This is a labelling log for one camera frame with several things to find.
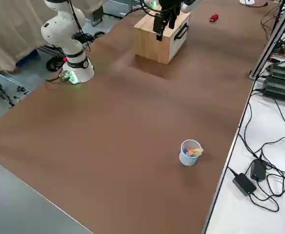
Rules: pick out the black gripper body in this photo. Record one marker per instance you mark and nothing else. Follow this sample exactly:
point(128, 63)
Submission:
point(169, 5)

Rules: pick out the red toy car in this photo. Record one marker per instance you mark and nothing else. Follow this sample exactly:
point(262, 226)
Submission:
point(214, 17)

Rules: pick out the blue marker pen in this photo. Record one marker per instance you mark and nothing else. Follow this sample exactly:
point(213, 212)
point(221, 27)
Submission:
point(185, 152)

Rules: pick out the beige curtain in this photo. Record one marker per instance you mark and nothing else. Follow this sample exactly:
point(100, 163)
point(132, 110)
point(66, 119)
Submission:
point(15, 29)

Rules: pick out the orange highlighter pen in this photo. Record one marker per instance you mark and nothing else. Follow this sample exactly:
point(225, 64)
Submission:
point(194, 149)

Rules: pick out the aluminium frame post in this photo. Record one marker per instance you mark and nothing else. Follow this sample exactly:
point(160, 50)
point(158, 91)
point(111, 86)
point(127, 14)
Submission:
point(272, 41)

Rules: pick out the light blue pen cup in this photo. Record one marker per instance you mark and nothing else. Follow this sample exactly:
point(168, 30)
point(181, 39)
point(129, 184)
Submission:
point(187, 161)

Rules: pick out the black finned power supply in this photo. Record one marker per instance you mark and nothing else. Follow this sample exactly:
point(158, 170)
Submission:
point(278, 89)
point(283, 72)

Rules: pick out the black power adapter brick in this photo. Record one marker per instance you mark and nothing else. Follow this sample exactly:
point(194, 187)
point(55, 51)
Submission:
point(258, 169)
point(244, 184)

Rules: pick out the light wooden cabinet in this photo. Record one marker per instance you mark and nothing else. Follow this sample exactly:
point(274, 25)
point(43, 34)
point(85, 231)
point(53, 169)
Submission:
point(152, 41)

